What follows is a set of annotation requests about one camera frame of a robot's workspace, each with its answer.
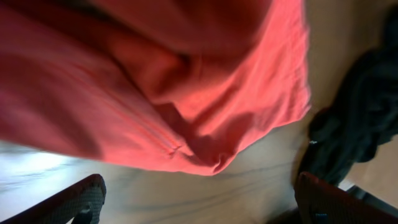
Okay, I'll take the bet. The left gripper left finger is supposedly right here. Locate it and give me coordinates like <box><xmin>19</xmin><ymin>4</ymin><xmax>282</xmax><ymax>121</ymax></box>
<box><xmin>2</xmin><ymin>174</ymin><xmax>106</xmax><ymax>224</ymax></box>

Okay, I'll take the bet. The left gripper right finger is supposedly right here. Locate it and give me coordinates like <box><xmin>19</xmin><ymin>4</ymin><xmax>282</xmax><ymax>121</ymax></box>
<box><xmin>294</xmin><ymin>172</ymin><xmax>397</xmax><ymax>224</ymax></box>

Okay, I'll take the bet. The black garment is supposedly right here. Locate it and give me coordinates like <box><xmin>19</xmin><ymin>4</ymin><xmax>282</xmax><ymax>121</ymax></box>
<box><xmin>298</xmin><ymin>6</ymin><xmax>397</xmax><ymax>185</ymax></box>

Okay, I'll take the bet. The red printed t-shirt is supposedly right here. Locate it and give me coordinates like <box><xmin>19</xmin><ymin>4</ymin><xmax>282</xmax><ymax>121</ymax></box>
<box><xmin>1</xmin><ymin>0</ymin><xmax>310</xmax><ymax>175</ymax></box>

